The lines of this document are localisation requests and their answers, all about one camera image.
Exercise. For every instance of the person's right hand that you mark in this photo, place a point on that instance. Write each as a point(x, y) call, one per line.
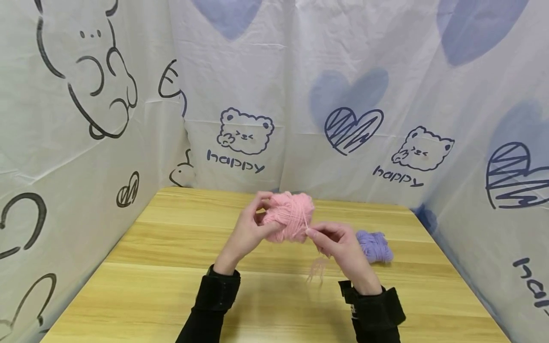
point(349, 257)

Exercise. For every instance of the person's left hand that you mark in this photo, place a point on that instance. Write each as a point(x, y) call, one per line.
point(242, 240)

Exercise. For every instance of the pink yarn ball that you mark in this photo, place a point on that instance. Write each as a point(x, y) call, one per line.
point(289, 214)

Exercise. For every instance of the person's left forearm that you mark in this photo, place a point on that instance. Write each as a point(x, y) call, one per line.
point(201, 326)

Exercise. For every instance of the person's right forearm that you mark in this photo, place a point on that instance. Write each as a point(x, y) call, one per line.
point(377, 335)

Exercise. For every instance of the purple yarn ball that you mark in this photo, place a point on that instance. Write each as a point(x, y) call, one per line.
point(375, 245)

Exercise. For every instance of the black wrist band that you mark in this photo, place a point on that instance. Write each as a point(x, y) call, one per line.
point(218, 288)
point(375, 307)

